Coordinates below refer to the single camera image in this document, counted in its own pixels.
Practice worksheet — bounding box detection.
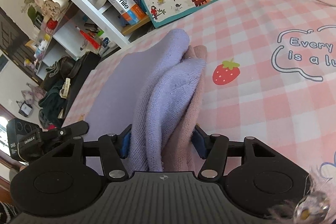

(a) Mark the purple and pink sweater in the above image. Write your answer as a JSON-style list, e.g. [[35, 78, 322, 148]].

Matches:
[[84, 29, 206, 174]]

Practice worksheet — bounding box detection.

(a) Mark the dark teal garment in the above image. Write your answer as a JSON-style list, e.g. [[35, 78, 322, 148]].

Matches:
[[38, 80, 67, 129]]

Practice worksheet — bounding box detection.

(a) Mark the brown leather shoe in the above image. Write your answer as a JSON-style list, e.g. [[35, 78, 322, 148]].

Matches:
[[41, 56, 80, 91]]

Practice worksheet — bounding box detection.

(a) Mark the black box under shoe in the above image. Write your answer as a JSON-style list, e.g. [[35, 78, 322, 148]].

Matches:
[[63, 52, 101, 119]]

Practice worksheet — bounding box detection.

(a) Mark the pink checkered tablecloth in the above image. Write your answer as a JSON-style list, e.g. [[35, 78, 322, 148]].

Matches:
[[66, 0, 335, 182]]

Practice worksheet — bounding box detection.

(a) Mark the red tassel charm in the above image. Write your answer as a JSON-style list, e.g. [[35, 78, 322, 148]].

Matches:
[[76, 26, 101, 50]]

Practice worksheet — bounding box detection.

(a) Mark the usmile white orange box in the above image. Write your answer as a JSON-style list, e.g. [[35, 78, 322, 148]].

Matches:
[[108, 0, 146, 25]]

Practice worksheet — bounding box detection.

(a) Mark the cat decoration plaque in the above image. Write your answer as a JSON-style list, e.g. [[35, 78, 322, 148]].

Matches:
[[34, 0, 69, 21]]

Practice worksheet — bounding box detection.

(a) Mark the white bookshelf frame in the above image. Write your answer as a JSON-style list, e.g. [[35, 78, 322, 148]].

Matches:
[[27, 0, 132, 80]]

